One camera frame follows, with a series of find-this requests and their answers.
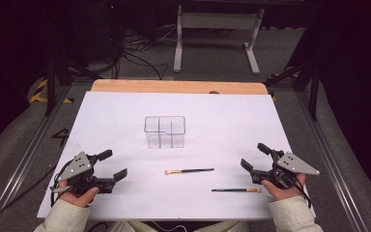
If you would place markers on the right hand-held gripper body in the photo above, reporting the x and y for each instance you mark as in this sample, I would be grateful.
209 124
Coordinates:
293 165

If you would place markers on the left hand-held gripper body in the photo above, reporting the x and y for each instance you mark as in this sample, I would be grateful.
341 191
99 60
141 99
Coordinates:
77 167

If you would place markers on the clear plastic divided container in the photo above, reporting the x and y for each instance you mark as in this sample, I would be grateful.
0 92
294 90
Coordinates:
165 132

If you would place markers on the person's right hand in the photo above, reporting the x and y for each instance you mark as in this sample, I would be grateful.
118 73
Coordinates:
285 193

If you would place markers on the person's left hand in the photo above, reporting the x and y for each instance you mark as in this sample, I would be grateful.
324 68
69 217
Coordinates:
80 198

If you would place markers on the black tripod stand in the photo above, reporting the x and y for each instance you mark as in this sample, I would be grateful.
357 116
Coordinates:
314 87
51 83

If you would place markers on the yellow and black floor tape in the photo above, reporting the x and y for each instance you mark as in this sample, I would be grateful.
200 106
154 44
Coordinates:
38 93

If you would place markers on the white table sheet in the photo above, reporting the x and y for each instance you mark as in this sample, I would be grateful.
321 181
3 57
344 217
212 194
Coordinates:
180 106

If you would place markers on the white metal stand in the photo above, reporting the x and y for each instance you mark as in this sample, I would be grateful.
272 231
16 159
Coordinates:
219 21

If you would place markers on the aluminium floor rail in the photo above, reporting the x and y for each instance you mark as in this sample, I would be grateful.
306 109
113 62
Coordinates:
29 158
331 167

